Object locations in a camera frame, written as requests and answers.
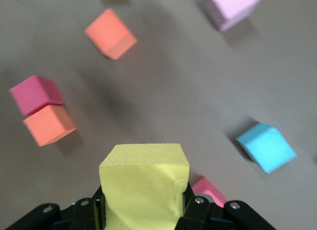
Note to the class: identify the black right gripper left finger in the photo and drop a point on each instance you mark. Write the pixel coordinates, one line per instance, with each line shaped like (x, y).
(84, 215)

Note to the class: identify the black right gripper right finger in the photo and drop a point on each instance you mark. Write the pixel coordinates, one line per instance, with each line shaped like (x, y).
(203, 215)

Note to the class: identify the red foam cube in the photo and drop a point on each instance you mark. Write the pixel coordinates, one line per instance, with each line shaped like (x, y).
(208, 189)
(34, 94)

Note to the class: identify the orange foam cube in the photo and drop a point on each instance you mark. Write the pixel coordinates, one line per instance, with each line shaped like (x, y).
(109, 32)
(48, 124)

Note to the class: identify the yellow foam cube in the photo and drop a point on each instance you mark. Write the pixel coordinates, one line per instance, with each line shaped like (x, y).
(143, 180)

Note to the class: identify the blue foam cube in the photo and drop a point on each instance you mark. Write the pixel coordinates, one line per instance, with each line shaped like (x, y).
(266, 148)

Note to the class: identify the pink foam cube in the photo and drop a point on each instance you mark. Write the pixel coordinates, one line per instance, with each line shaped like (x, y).
(230, 7)

